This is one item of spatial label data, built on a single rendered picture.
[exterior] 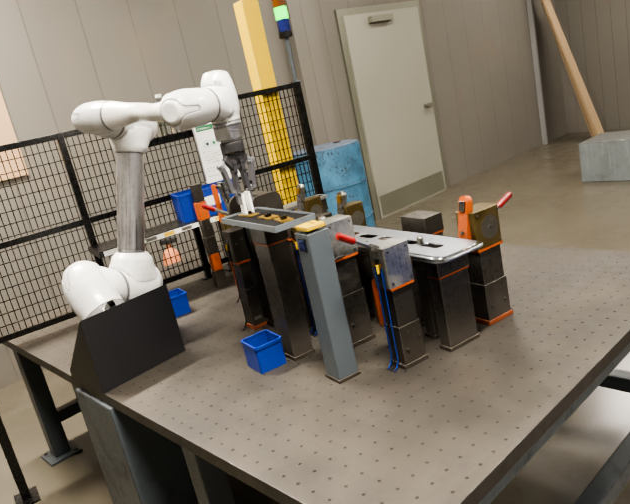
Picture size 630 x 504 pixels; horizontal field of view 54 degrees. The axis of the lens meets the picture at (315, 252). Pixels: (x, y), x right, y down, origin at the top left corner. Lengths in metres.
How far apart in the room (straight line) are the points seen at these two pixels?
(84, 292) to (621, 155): 5.46
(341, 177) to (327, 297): 3.55
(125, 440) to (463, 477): 1.23
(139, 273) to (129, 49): 2.99
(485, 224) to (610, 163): 4.89
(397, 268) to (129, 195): 1.12
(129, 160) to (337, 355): 1.12
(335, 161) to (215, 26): 1.53
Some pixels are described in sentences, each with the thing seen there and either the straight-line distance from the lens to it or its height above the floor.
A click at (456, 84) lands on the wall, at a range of 7.92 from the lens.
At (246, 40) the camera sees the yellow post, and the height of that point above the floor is 1.81.
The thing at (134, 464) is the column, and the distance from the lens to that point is 2.25.
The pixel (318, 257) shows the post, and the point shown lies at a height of 1.07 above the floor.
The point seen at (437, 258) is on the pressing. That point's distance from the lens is 1.68.
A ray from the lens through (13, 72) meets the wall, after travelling 4.76.
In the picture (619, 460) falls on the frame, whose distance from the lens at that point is 2.19.
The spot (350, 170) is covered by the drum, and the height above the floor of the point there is 0.77.
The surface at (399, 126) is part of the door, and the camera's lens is 6.92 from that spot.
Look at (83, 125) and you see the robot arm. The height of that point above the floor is 1.55.
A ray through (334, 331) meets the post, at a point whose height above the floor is 0.85.
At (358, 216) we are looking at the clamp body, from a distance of 2.40.
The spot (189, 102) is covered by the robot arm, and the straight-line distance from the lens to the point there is 1.77.
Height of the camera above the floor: 1.51
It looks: 15 degrees down
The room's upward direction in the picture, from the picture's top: 12 degrees counter-clockwise
